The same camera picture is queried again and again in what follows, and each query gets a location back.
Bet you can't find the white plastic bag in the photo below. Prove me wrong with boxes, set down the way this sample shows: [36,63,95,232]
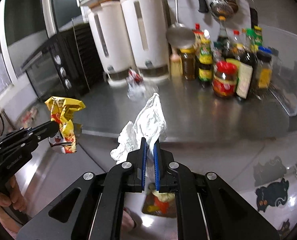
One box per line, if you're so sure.
[110,93,167,164]

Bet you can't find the yellow snack wrapper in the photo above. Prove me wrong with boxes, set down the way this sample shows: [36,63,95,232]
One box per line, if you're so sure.
[45,96,86,154]

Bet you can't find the clear plastic water bottle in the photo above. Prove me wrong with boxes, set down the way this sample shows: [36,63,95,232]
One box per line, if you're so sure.
[127,80,159,101]

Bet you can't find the metal trash bin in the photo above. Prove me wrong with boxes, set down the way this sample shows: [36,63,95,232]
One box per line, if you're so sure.
[142,183,177,218]

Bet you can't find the person's left hand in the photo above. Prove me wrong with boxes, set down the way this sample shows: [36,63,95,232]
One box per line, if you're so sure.
[0,176,26,216]

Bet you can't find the red white small wrapper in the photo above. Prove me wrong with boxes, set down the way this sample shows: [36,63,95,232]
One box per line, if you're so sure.
[127,69,143,85]

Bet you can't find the small straw brush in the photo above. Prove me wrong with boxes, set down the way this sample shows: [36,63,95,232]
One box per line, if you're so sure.
[170,47,183,77]

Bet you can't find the green yellow label sauce bottle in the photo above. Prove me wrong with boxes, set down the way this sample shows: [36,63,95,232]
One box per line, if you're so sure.
[198,38,213,88]

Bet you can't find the red lid chili sauce jar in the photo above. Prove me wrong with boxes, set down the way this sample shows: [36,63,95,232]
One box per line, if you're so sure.
[212,61,238,99]

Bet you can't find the yellow lid oil jar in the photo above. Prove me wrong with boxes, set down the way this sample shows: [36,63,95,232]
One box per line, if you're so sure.
[180,47,196,81]

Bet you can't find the black toaster oven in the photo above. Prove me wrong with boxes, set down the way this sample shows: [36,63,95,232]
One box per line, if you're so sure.
[21,23,104,102]

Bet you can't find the steel skimmer ladle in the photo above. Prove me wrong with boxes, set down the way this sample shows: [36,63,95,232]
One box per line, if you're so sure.
[166,0,195,49]

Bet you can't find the tall dark vinegar bottle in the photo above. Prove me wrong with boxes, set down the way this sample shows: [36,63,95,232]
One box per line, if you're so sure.
[217,16,230,59]

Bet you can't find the dark soy sauce bottle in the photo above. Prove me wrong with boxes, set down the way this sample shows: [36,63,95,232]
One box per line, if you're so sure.
[236,28,256,102]

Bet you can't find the red cap clear bottle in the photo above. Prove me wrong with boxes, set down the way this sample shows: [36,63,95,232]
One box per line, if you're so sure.
[232,30,243,53]

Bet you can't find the black lid spice jar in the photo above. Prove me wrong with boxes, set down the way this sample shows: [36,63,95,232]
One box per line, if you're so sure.
[254,49,273,96]

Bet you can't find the left white grain dispenser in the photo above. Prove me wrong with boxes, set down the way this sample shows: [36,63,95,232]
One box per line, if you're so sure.
[87,0,136,87]

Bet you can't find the clear plastic splash guard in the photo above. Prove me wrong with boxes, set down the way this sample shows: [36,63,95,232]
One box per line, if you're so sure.
[262,25,297,116]

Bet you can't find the hanging steel strainer spoon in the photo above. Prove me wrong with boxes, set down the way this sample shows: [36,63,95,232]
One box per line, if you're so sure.
[210,0,234,20]

